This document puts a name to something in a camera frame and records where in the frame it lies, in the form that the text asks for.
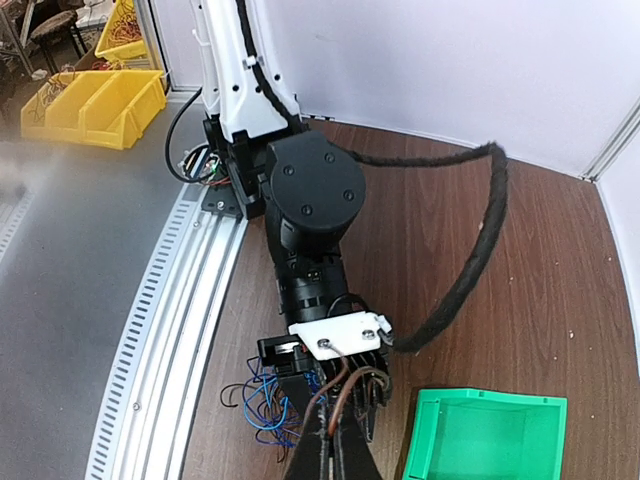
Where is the yellow bin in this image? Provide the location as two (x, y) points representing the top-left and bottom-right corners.
(95, 0), (146, 63)
(20, 69), (167, 150)

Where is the left aluminium frame post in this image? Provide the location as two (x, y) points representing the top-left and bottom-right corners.
(580, 99), (640, 183)

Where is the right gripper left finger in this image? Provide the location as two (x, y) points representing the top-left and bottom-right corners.
(284, 395), (331, 480)

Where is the left arm braided black cable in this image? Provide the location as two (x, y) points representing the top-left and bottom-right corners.
(234, 0), (510, 354)

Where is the green bin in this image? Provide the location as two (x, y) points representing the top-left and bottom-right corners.
(403, 388), (568, 479)

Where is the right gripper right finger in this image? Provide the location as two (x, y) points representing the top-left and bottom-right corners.
(332, 414), (382, 480)

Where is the brown thin cable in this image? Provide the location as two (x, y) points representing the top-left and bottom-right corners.
(307, 339), (392, 441)

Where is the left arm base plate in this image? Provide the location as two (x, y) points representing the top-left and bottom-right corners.
(164, 87), (261, 221)

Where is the blue cable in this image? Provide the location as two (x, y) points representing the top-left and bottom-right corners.
(241, 357), (326, 451)

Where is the yellow bin rear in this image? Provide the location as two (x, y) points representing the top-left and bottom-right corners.
(95, 0), (146, 63)

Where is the round dark stool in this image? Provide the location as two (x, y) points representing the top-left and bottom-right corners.
(30, 9), (88, 74)

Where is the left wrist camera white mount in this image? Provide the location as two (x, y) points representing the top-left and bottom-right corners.
(288, 311), (393, 361)

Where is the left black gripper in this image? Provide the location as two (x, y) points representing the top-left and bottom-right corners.
(257, 249), (393, 443)

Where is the yellow bin front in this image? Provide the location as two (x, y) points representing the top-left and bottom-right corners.
(20, 69), (167, 150)

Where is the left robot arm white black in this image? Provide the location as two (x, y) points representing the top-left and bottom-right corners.
(192, 1), (391, 439)

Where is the front aluminium rail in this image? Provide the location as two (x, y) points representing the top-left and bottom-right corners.
(84, 185), (247, 479)

